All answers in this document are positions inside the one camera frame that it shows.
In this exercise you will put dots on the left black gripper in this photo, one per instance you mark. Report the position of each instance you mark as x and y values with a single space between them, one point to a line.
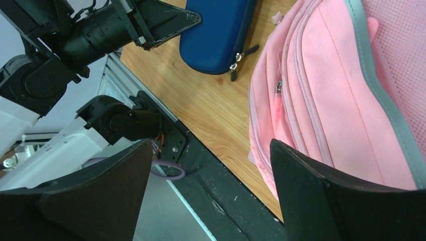
80 42

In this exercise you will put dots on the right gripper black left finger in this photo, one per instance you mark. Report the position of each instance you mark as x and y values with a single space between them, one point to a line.
99 202

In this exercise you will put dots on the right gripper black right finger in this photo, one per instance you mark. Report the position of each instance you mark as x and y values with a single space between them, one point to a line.
319 202

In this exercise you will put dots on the navy blue pencil case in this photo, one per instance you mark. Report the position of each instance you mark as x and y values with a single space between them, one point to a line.
216 45

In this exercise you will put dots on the pink student backpack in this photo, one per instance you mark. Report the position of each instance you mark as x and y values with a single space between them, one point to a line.
343 82

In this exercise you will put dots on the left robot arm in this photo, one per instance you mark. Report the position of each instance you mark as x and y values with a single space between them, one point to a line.
33 83

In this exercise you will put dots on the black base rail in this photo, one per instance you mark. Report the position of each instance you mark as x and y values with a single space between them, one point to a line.
224 205

